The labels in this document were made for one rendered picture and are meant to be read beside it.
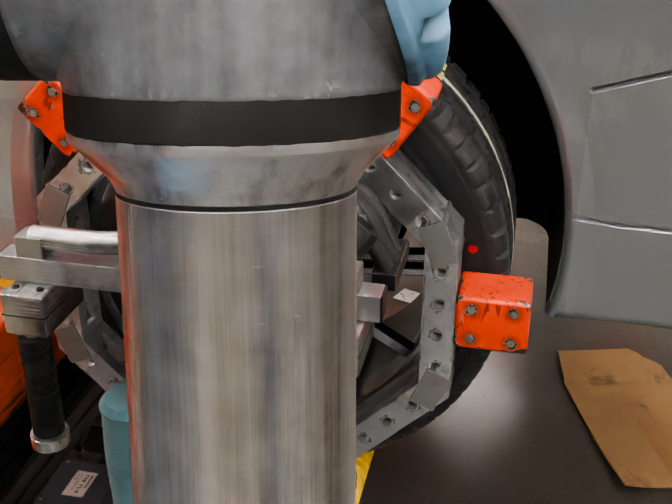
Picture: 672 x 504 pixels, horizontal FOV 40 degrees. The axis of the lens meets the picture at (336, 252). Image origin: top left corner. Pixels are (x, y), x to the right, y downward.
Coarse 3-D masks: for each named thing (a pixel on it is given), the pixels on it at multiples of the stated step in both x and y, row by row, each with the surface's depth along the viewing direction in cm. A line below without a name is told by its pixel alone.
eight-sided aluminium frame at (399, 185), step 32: (384, 160) 107; (64, 192) 118; (384, 192) 108; (416, 192) 108; (64, 224) 120; (416, 224) 109; (448, 224) 109; (448, 256) 110; (448, 288) 112; (64, 320) 127; (96, 320) 131; (448, 320) 114; (64, 352) 129; (96, 352) 128; (448, 352) 116; (416, 384) 119; (448, 384) 117; (384, 416) 122; (416, 416) 121
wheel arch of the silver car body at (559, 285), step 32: (480, 0) 150; (480, 32) 152; (512, 32) 120; (480, 64) 154; (512, 64) 153; (480, 96) 156; (512, 96) 155; (544, 96) 122; (32, 128) 141; (512, 128) 158; (544, 128) 156; (32, 160) 143; (512, 160) 160; (544, 160) 159; (32, 192) 146; (544, 192) 161; (544, 224) 162
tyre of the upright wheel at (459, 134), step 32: (448, 64) 127; (448, 96) 118; (416, 128) 113; (448, 128) 113; (480, 128) 122; (64, 160) 126; (416, 160) 115; (448, 160) 114; (480, 160) 116; (448, 192) 115; (480, 192) 115; (512, 192) 132; (480, 224) 116; (512, 224) 127; (480, 256) 118; (480, 352) 125
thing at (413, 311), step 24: (96, 192) 127; (96, 216) 129; (408, 264) 125; (120, 312) 135; (408, 312) 147; (384, 336) 129; (408, 336) 137; (384, 360) 138; (408, 360) 128; (360, 384) 136; (384, 384) 130
